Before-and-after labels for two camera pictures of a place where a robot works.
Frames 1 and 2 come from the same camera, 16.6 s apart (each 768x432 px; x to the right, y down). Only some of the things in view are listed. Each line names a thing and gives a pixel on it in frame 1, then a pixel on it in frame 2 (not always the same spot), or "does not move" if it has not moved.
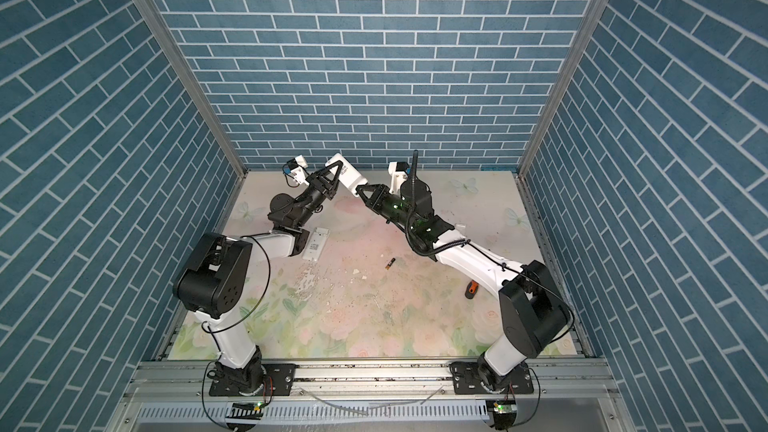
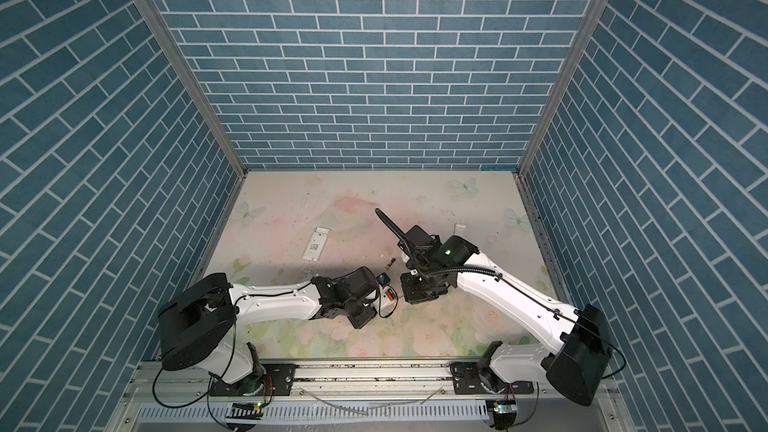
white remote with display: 349,176 to 387,300
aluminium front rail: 175,395 does not move
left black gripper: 320,189 to 366,319
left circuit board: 247,411 does not move
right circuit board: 505,407 does not move
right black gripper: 381,194 to 410,294
